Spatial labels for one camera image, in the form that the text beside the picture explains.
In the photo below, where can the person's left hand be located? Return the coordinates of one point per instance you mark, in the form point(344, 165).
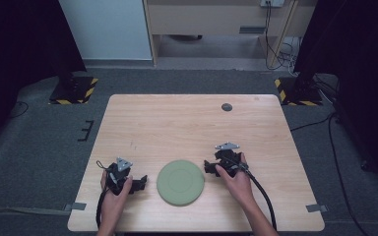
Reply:
point(113, 203)

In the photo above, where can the grey desk label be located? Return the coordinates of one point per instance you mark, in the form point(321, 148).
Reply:
point(252, 29)

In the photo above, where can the person's right hand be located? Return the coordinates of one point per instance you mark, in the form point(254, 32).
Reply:
point(238, 187)

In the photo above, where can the green round plate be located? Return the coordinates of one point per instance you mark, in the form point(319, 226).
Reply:
point(180, 183)

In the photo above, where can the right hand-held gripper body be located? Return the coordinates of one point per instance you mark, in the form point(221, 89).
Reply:
point(228, 156)

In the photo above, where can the black yellow striped stand base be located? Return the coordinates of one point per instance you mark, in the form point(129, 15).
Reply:
point(74, 91)
point(297, 93)

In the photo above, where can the grey tape piece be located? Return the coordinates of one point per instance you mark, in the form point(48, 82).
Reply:
point(316, 207)
point(76, 206)

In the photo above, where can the black curtain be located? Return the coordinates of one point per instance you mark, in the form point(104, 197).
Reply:
point(357, 65)
point(19, 49)

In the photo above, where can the grey wall socket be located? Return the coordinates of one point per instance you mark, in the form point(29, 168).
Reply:
point(272, 2)

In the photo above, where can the white panel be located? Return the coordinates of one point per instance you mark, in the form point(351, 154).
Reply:
point(105, 29)

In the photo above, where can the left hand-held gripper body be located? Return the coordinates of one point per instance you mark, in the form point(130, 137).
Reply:
point(119, 168)

